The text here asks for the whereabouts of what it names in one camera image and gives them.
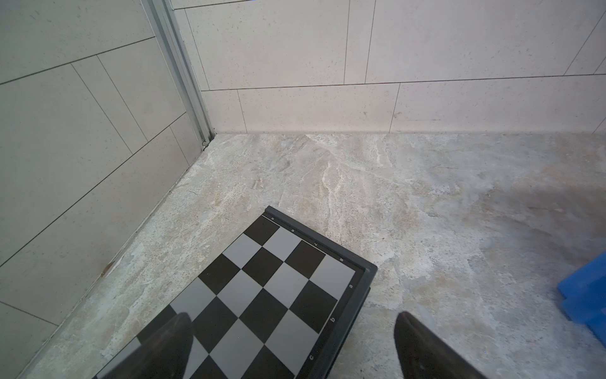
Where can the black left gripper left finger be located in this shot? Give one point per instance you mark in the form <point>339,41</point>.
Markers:
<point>164,355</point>

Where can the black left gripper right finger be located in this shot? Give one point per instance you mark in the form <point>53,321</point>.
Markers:
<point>422,354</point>

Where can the blue plastic bin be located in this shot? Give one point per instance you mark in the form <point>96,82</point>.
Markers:
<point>584,296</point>

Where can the black and white chessboard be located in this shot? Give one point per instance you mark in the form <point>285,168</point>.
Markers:
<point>279,302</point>

